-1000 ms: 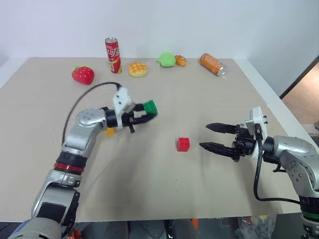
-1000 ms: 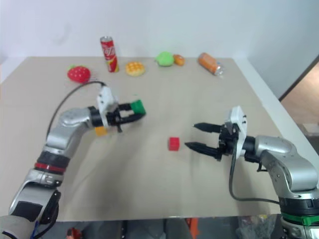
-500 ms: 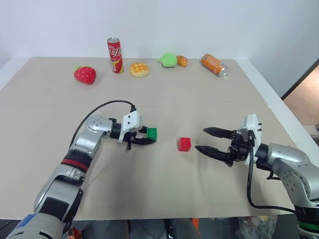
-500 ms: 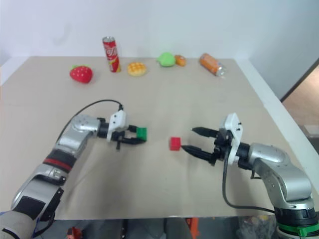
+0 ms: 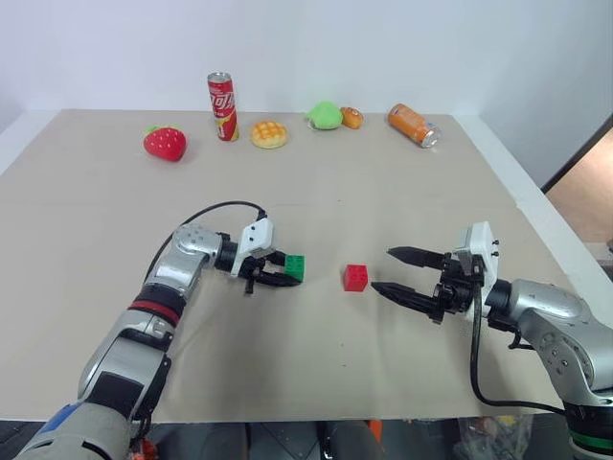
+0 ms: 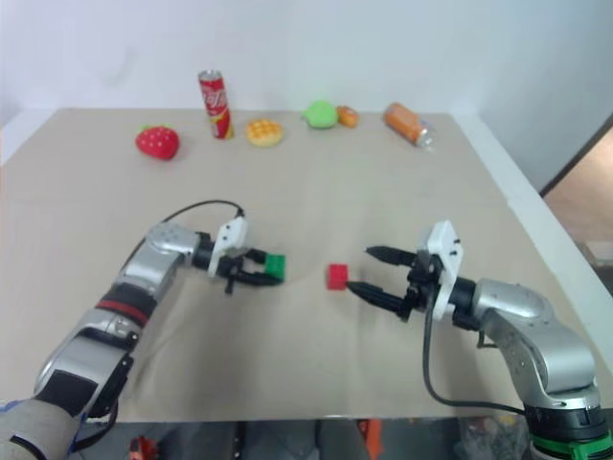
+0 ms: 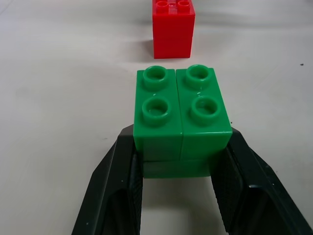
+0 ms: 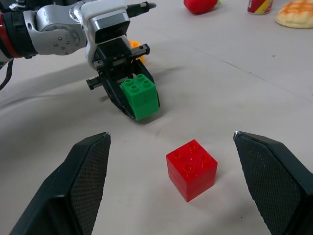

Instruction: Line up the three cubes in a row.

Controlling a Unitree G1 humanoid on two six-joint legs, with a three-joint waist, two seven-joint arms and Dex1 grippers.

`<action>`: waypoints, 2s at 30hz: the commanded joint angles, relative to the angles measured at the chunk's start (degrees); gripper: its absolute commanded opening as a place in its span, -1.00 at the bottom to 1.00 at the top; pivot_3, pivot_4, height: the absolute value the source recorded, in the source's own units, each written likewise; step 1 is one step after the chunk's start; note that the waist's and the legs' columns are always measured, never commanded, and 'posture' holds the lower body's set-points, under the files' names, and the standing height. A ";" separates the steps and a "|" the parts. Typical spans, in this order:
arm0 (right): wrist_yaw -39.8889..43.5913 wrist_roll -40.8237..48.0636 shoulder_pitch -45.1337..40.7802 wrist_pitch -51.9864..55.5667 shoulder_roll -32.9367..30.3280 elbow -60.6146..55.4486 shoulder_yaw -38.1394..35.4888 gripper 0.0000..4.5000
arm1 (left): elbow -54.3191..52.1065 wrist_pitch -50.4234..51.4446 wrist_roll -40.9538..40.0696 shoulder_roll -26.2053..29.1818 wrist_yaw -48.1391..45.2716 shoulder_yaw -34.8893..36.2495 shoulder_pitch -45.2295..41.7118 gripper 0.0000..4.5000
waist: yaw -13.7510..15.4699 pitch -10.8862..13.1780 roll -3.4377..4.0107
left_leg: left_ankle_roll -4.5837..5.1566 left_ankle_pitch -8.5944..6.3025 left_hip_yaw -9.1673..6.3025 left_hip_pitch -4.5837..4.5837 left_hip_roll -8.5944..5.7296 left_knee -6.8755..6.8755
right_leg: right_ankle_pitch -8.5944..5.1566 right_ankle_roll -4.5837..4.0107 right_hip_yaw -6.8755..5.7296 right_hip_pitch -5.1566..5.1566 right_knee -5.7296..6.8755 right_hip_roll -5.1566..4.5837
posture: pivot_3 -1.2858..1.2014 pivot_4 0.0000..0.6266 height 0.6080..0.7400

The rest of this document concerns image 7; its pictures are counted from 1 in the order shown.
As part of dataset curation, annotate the green studded building block cube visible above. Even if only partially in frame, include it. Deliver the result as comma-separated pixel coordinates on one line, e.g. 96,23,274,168
133,64,233,179

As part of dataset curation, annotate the red studded building block cube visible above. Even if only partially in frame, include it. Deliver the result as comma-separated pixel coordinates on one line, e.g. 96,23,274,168
151,0,196,60

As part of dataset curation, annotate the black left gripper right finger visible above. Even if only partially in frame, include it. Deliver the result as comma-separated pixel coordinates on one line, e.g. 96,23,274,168
209,127,313,235

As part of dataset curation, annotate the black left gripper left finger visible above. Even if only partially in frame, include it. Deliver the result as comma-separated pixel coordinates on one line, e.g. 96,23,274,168
70,125,145,235

